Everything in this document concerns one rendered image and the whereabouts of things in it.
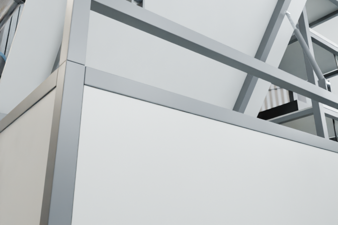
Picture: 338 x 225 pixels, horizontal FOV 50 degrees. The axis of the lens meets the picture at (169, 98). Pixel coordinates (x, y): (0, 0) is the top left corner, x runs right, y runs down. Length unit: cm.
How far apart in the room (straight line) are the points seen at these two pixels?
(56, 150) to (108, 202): 13
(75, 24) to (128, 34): 60
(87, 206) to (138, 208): 10
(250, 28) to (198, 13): 30
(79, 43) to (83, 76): 7
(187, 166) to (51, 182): 31
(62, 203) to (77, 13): 37
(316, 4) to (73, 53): 193
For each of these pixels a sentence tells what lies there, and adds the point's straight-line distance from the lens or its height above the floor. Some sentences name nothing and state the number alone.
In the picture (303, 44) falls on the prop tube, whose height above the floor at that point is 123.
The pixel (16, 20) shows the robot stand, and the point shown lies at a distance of 246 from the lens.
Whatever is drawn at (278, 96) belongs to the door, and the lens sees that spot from 346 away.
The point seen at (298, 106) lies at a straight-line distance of 186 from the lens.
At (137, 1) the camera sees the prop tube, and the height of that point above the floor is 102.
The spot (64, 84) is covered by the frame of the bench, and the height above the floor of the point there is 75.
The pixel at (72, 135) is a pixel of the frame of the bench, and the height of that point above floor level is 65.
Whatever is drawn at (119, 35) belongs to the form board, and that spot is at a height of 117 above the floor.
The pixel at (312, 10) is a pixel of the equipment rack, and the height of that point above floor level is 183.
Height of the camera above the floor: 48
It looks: 22 degrees up
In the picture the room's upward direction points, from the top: straight up
